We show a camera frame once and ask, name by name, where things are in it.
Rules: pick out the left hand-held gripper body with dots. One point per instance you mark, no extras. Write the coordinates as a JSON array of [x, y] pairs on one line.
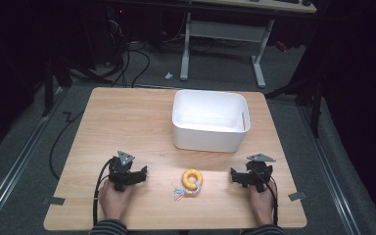
[[121, 169]]

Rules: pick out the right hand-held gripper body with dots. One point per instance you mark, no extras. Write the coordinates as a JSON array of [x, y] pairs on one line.
[[259, 171]]

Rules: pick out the person's right hand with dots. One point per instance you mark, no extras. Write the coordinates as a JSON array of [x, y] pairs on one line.
[[262, 205]]

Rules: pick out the person's left hand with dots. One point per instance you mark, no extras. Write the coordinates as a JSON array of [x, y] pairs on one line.
[[112, 202]]

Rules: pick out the grey tape strip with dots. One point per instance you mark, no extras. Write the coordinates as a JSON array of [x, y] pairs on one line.
[[54, 200], [297, 196]]

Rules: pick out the white plastic bin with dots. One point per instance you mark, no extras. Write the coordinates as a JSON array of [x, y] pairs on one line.
[[209, 137]]

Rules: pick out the black metal stand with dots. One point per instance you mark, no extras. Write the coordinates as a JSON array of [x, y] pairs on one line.
[[316, 98], [48, 88]]

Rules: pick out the crumpled white paper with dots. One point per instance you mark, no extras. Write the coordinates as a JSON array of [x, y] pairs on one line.
[[169, 76]]

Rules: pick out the small red object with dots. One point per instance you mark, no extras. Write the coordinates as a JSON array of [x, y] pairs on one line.
[[281, 46]]

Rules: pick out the dark computer tower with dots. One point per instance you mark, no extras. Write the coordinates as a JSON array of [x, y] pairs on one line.
[[116, 32]]

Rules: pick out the metal floor rail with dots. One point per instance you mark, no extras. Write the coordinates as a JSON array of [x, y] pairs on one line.
[[16, 166], [331, 176]]

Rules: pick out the white metal frame desk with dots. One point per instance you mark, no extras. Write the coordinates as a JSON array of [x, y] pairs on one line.
[[225, 31]]

